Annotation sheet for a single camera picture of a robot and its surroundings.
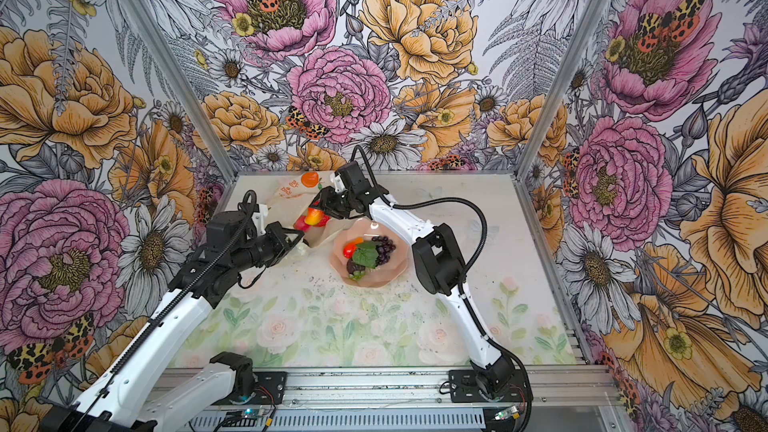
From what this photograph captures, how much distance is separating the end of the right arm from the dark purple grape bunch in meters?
0.14

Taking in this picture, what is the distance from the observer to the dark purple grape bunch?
3.07ft

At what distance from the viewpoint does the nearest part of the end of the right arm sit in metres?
0.76
